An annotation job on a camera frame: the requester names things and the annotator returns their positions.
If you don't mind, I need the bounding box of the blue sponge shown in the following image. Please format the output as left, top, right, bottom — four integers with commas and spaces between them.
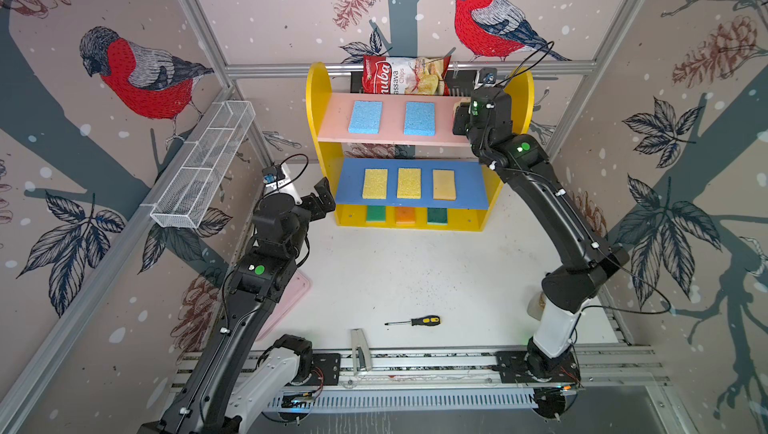
348, 100, 383, 134
404, 102, 436, 136

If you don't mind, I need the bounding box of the light green foam sponge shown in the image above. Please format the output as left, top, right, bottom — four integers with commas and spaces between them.
366, 205, 387, 223

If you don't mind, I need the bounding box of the pale yellow sponge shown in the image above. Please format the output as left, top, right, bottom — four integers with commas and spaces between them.
432, 169, 457, 201

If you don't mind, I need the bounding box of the yellow cellulose sponge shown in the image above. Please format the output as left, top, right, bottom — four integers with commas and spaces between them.
397, 168, 422, 199

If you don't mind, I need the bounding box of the orange foam sponge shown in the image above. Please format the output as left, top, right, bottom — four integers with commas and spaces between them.
395, 206, 416, 225

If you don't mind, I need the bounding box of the dark green scouring sponge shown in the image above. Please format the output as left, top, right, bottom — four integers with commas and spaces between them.
427, 207, 448, 225

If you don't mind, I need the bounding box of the yellow smiley face sponge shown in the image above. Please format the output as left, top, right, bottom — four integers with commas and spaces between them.
454, 96, 471, 106

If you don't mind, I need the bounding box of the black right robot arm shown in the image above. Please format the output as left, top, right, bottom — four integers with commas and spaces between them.
453, 86, 628, 380

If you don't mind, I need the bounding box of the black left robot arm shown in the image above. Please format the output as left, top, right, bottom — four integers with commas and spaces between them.
139, 178, 336, 433

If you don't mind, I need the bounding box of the yellow wooden shelf unit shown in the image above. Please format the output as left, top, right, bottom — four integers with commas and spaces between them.
306, 62, 502, 232

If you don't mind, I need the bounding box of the red cassava chips bag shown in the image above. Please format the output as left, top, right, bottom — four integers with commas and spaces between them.
362, 56, 451, 96

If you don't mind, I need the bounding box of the black yellow screwdriver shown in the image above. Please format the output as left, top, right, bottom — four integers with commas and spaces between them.
385, 315, 442, 327

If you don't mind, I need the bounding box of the small amber glass jar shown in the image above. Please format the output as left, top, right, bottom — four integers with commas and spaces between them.
526, 292, 546, 320

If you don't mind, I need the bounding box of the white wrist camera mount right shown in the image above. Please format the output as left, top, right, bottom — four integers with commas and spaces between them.
474, 68, 498, 90

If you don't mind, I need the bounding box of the white wire mesh basket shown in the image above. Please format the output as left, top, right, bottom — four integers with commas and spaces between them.
150, 100, 255, 229

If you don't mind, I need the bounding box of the grey metal bracket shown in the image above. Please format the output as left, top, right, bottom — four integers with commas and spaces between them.
350, 328, 373, 375

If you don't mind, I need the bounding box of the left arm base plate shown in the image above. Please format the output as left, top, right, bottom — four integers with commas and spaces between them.
290, 352, 341, 387

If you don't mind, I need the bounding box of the aluminium rail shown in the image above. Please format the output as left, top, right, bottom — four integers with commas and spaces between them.
316, 344, 670, 390

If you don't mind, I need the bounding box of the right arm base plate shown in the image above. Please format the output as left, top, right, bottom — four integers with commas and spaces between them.
493, 347, 581, 384

